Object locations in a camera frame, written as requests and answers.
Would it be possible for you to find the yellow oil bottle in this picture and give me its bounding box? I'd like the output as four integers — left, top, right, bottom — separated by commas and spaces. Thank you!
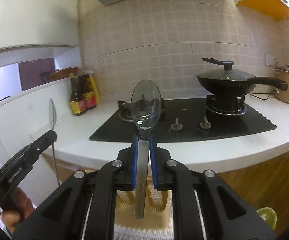
85, 70, 100, 105

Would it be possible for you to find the striped woven table cloth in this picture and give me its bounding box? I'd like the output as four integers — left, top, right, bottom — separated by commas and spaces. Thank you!
113, 190, 174, 239

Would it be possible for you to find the red-label sauce bottle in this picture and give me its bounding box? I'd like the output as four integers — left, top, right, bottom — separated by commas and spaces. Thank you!
78, 74, 97, 110

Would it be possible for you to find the beige plastic utensil holder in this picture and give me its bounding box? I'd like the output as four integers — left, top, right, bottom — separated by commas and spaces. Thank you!
115, 181, 172, 230

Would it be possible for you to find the slim steel spoon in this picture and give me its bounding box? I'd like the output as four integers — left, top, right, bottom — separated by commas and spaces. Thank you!
49, 98, 60, 186

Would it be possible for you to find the person's left hand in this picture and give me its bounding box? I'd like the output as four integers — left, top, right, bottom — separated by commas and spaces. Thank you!
1, 188, 35, 234

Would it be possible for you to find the green round object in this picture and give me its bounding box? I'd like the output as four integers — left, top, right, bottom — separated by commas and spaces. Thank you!
256, 207, 277, 230

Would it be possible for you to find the black wok with lid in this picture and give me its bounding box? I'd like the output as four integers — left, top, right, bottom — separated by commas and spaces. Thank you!
197, 58, 288, 98

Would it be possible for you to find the black glass gas hob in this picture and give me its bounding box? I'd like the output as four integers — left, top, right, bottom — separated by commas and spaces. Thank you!
89, 98, 276, 143

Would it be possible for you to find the white wall socket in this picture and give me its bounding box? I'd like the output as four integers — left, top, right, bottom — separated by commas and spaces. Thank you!
266, 54, 278, 67

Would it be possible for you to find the large steel spoon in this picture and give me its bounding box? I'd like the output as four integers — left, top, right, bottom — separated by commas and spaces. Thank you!
131, 80, 161, 219

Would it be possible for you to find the black power cable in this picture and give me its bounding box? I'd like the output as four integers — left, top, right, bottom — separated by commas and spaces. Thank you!
249, 88, 280, 101

